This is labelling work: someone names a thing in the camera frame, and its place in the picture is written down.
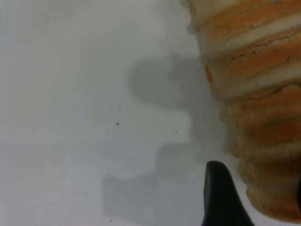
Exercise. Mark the ridged orange striped bread roll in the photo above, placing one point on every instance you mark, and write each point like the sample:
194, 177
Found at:
256, 94

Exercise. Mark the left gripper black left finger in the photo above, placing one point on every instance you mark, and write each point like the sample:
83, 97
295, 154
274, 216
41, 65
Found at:
218, 200

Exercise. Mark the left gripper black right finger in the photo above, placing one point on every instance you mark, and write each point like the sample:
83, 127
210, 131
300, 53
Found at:
299, 195

